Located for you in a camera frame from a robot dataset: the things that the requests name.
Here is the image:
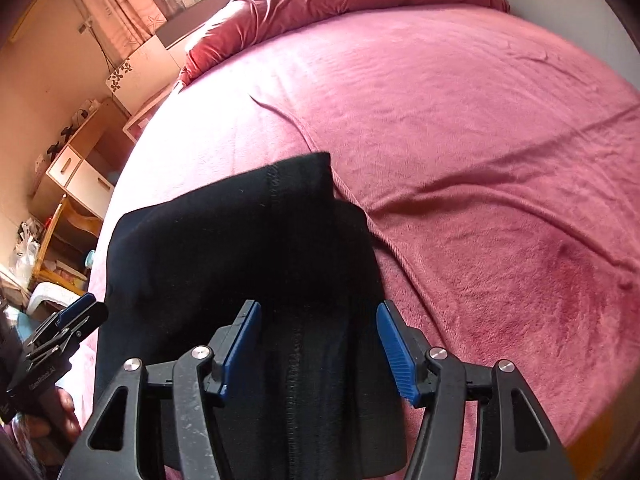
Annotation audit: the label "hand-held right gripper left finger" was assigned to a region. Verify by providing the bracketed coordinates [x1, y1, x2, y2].
[65, 300, 263, 480]

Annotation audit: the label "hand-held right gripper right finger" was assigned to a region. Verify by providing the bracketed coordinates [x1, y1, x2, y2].
[375, 301, 571, 480]

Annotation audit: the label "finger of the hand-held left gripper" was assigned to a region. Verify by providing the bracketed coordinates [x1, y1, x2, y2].
[55, 292, 98, 327]

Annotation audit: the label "black pants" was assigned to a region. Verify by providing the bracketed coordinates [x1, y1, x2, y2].
[94, 151, 408, 480]

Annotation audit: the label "person's left hand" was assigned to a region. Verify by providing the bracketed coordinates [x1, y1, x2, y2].
[22, 386, 83, 452]

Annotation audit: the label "white step stool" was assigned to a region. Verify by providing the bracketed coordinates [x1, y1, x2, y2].
[27, 282, 77, 319]

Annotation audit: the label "white plastic bag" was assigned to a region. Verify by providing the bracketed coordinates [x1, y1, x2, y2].
[10, 220, 42, 287]

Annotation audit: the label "white drawer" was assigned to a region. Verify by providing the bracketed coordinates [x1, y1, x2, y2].
[75, 162, 119, 221]
[46, 146, 84, 194]

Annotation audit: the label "wooden shelf unit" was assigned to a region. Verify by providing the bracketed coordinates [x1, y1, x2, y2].
[27, 97, 137, 287]

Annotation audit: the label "pink bed blanket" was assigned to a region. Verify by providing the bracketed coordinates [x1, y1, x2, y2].
[87, 2, 640, 480]

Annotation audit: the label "white floral box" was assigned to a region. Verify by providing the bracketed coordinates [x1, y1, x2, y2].
[105, 35, 184, 111]

